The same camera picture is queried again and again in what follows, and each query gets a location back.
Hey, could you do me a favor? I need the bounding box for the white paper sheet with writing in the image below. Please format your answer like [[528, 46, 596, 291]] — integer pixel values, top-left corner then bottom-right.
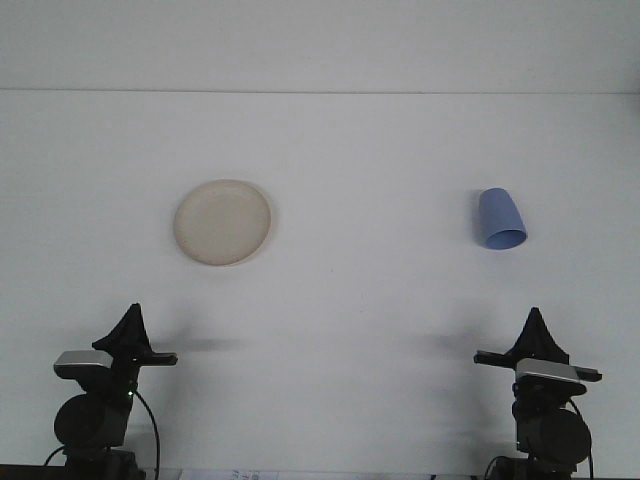
[[177, 468, 284, 480]]

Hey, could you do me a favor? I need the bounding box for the pale blue cup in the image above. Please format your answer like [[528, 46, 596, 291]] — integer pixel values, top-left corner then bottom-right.
[[477, 187, 528, 250]]

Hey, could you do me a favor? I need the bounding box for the pale round plate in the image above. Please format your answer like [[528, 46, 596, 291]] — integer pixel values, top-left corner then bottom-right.
[[172, 178, 274, 268]]

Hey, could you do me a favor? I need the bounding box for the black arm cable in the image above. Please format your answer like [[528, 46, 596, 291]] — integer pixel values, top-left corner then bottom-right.
[[131, 390, 161, 474], [568, 397, 597, 477]]

